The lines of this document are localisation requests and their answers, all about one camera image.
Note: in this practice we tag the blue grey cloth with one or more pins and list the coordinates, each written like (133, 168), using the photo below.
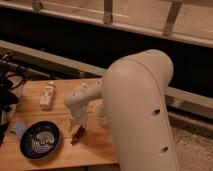
(19, 128)

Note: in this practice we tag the black patterned bowl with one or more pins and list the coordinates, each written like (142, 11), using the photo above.
(40, 140)

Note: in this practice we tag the black equipment with cables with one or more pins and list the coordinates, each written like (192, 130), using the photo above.
(11, 78)

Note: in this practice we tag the red chili pepper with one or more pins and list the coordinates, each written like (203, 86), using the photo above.
(77, 133)

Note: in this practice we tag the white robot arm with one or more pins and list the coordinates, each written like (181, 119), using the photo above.
(133, 94)

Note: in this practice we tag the wooden table board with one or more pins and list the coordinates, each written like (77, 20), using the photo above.
(94, 148)

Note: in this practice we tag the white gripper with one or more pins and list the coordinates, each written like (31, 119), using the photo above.
(78, 116)

